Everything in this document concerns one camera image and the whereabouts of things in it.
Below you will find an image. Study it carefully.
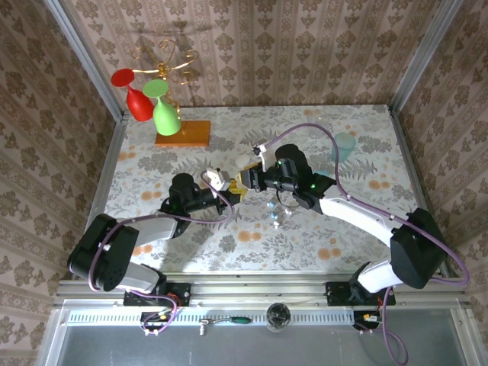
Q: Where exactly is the aluminium table side rail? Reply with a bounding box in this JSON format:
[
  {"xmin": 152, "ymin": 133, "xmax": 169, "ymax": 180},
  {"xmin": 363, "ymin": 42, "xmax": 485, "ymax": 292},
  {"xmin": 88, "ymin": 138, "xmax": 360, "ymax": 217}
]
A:
[
  {"xmin": 387, "ymin": 106, "xmax": 451, "ymax": 278},
  {"xmin": 71, "ymin": 110, "xmax": 130, "ymax": 278}
]

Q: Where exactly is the clear glass cup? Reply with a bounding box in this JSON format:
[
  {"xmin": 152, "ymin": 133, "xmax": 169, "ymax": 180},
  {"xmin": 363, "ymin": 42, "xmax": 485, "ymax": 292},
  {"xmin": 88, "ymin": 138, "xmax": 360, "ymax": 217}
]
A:
[{"xmin": 307, "ymin": 110, "xmax": 332, "ymax": 133}]

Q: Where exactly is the gold wire glass rack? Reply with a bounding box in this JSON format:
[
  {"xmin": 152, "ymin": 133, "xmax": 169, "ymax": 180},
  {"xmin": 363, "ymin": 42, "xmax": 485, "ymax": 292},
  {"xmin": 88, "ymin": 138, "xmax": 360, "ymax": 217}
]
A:
[{"xmin": 130, "ymin": 37, "xmax": 201, "ymax": 134}]

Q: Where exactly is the aluminium frame post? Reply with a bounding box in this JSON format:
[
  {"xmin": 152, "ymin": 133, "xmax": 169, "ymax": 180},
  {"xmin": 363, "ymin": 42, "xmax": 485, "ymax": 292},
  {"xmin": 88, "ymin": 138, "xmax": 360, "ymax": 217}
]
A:
[
  {"xmin": 387, "ymin": 0, "xmax": 466, "ymax": 114},
  {"xmin": 43, "ymin": 0, "xmax": 130, "ymax": 121}
]

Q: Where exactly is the orange wooden rack base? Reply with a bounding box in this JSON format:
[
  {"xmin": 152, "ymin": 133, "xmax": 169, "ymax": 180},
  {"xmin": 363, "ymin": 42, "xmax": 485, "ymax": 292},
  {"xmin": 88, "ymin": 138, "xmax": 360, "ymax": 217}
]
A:
[{"xmin": 154, "ymin": 120, "xmax": 212, "ymax": 148}]

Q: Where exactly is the teal translucent plastic cup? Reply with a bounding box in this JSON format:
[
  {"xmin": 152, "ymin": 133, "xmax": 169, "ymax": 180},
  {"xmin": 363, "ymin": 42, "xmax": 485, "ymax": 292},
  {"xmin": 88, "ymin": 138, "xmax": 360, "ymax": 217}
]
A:
[{"xmin": 330, "ymin": 132, "xmax": 357, "ymax": 163}]

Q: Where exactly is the green handled ratchet screwdriver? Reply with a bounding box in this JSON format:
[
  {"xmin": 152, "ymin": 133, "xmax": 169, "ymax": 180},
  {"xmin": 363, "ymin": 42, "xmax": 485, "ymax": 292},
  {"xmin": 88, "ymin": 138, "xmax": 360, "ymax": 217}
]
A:
[{"xmin": 197, "ymin": 315, "xmax": 252, "ymax": 336}]

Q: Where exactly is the aluminium table long rail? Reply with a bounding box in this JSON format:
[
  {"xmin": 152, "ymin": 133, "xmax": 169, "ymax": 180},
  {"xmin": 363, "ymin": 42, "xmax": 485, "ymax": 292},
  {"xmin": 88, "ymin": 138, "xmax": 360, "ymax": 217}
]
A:
[{"xmin": 53, "ymin": 271, "xmax": 472, "ymax": 308}]

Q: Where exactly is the slotted grey cable duct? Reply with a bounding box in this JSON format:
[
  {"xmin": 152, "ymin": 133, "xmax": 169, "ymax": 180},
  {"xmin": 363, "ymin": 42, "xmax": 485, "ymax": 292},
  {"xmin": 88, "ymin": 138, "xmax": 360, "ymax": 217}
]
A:
[{"xmin": 66, "ymin": 308, "xmax": 454, "ymax": 327}]

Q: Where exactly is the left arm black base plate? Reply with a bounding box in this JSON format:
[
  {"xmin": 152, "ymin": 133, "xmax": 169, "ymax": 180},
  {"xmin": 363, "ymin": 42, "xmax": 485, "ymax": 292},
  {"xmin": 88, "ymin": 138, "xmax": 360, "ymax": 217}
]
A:
[{"xmin": 123, "ymin": 282, "xmax": 191, "ymax": 307}]

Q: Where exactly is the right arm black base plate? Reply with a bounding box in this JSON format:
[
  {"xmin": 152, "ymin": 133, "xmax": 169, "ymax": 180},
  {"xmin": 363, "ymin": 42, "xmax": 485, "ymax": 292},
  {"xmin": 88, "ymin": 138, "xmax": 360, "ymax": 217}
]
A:
[{"xmin": 326, "ymin": 281, "xmax": 397, "ymax": 307}]

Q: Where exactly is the grey metal panel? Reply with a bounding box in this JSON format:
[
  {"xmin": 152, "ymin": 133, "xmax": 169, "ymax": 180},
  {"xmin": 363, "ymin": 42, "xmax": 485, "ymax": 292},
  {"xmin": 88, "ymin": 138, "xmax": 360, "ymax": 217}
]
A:
[{"xmin": 37, "ymin": 307, "xmax": 485, "ymax": 366}]

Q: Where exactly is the black round camera dome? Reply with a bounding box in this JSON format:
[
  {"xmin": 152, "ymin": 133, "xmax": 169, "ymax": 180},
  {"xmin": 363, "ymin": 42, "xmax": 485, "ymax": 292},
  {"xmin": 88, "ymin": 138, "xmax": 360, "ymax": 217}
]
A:
[{"xmin": 265, "ymin": 302, "xmax": 292, "ymax": 332}]

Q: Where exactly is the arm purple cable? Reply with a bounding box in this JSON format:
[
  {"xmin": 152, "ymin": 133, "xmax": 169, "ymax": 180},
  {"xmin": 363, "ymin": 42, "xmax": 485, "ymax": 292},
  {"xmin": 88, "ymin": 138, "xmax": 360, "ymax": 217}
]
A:
[
  {"xmin": 265, "ymin": 123, "xmax": 470, "ymax": 365},
  {"xmin": 87, "ymin": 171, "xmax": 236, "ymax": 337}
]

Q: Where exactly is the black power connector block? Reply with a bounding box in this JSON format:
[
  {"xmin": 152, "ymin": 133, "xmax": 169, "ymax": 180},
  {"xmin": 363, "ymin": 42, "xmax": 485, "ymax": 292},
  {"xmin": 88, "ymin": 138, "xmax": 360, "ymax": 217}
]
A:
[
  {"xmin": 139, "ymin": 310, "xmax": 173, "ymax": 333},
  {"xmin": 352, "ymin": 310, "xmax": 382, "ymax": 332}
]

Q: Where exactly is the red plastic wine glass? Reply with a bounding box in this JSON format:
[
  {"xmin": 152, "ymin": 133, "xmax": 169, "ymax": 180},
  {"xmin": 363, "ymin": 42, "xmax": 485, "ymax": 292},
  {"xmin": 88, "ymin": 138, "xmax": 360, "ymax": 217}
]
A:
[{"xmin": 111, "ymin": 68, "xmax": 156, "ymax": 123}]

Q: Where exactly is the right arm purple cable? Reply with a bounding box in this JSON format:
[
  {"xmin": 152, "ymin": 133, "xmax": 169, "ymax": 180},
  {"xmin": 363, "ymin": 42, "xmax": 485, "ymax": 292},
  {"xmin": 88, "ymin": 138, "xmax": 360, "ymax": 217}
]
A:
[{"xmin": 265, "ymin": 123, "xmax": 470, "ymax": 365}]

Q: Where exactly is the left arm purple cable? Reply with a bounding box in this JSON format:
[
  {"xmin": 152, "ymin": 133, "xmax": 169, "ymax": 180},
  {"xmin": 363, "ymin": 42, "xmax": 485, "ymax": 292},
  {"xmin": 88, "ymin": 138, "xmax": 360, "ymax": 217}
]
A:
[{"xmin": 87, "ymin": 171, "xmax": 236, "ymax": 337}]

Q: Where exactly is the green plastic wine glass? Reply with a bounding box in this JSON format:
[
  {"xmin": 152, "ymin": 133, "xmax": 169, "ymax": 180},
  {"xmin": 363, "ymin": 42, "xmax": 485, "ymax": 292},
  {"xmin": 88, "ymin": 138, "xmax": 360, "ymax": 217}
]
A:
[{"xmin": 142, "ymin": 79, "xmax": 182, "ymax": 136}]

